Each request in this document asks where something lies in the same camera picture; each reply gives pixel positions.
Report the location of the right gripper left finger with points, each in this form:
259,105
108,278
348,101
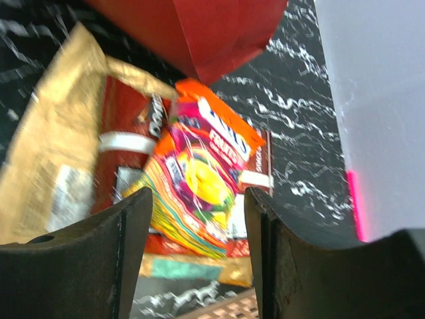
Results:
86,270

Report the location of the pink tape strip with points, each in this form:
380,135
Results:
356,196

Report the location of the colourful fruit candy bag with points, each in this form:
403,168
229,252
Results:
195,168

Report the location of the red paper bag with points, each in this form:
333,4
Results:
203,39

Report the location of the gold snack bag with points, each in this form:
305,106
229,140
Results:
48,180

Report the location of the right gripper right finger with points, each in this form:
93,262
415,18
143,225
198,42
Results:
302,270

